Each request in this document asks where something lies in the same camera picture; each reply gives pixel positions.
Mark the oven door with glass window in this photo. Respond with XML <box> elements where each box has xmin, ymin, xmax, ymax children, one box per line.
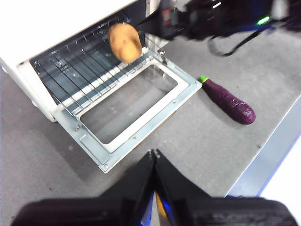
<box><xmin>55</xmin><ymin>50</ymin><xmax>203</xmax><ymax>174</ymax></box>

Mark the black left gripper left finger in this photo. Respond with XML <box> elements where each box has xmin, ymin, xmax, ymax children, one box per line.
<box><xmin>10</xmin><ymin>149</ymin><xmax>156</xmax><ymax>226</ymax></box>

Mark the white toaster oven housing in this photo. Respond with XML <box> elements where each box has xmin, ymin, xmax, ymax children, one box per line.
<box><xmin>0</xmin><ymin>0</ymin><xmax>170</xmax><ymax>123</ymax></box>

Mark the metal wire oven rack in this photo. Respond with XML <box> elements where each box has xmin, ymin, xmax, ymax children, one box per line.
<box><xmin>32</xmin><ymin>22</ymin><xmax>157</xmax><ymax>117</ymax></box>

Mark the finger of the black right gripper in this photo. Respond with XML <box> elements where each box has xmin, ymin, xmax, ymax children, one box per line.
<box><xmin>136</xmin><ymin>14</ymin><xmax>163</xmax><ymax>36</ymax></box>

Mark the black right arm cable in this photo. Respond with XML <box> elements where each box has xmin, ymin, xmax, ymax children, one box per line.
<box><xmin>208</xmin><ymin>29</ymin><xmax>270</xmax><ymax>57</ymax></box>

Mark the silver table edge profile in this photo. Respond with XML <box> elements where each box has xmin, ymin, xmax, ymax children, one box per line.
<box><xmin>224</xmin><ymin>94</ymin><xmax>301</xmax><ymax>198</ymax></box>

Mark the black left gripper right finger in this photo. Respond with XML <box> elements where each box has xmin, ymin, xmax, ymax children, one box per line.
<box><xmin>154</xmin><ymin>148</ymin><xmax>300</xmax><ymax>226</ymax></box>

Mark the brown round potato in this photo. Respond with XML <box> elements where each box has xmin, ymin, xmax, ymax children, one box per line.
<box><xmin>107</xmin><ymin>22</ymin><xmax>143</xmax><ymax>64</ymax></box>

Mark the purple eggplant with green stem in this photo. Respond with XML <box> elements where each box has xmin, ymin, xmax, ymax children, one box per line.
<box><xmin>197</xmin><ymin>75</ymin><xmax>256</xmax><ymax>125</ymax></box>

